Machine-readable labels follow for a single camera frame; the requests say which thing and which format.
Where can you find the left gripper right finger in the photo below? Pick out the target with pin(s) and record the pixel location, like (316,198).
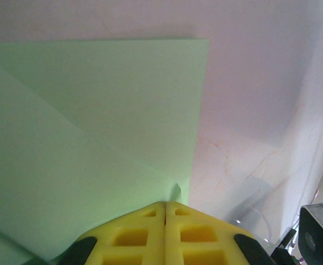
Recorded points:
(197,240)

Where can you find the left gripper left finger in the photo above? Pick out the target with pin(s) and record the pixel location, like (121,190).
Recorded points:
(133,240)

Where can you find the green paper sheet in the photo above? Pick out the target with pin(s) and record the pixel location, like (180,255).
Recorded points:
(95,110)

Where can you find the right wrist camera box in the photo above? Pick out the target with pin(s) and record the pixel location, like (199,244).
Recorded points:
(320,234)

